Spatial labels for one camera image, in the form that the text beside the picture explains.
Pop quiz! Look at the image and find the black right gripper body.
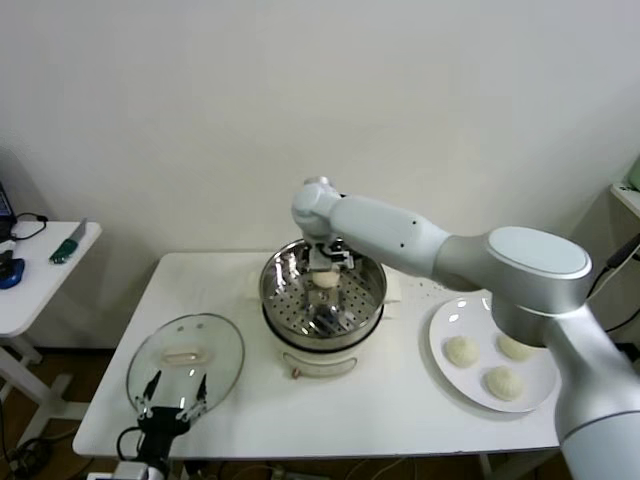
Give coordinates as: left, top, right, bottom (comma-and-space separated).
308, 239, 362, 274

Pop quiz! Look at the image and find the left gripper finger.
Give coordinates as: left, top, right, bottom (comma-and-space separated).
133, 369, 162, 420
175, 373, 209, 422

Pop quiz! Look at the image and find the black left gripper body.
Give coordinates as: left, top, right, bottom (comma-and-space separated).
137, 406, 194, 464

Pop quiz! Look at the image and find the white steamed baozi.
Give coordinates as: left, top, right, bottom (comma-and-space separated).
445, 335, 481, 369
497, 333, 536, 361
483, 365, 526, 403
312, 268, 341, 292

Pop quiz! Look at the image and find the round glass pot lid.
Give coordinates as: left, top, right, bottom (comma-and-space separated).
125, 313, 246, 424

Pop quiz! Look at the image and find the stainless steel steamer basket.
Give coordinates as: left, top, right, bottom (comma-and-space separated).
258, 237, 389, 350

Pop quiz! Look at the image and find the white electric cooking pot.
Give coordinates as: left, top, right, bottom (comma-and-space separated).
244, 269, 404, 382

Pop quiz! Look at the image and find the white round plate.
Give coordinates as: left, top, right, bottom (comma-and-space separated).
428, 297, 559, 414

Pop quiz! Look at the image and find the white power strip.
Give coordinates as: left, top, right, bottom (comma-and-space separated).
264, 463, 311, 480

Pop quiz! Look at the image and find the white side table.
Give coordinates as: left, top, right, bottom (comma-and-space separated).
0, 221, 104, 451

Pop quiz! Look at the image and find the blue computer mouse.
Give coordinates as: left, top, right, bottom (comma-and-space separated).
0, 255, 26, 291

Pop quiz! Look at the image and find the dark laptop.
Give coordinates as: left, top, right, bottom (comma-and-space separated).
0, 179, 16, 241

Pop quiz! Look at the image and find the white shelf unit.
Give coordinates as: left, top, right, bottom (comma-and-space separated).
608, 182, 640, 221

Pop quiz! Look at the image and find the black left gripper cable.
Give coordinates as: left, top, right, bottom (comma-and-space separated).
117, 426, 147, 461

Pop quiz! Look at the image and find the black floor cable bundle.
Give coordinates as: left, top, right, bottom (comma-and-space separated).
0, 439, 54, 476

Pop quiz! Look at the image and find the green handled knife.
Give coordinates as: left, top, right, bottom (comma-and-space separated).
48, 218, 89, 265

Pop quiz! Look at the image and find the thin black looped cable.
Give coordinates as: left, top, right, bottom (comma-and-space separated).
10, 213, 50, 242

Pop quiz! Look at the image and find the black power adapter cable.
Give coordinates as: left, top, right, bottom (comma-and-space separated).
589, 233, 640, 334

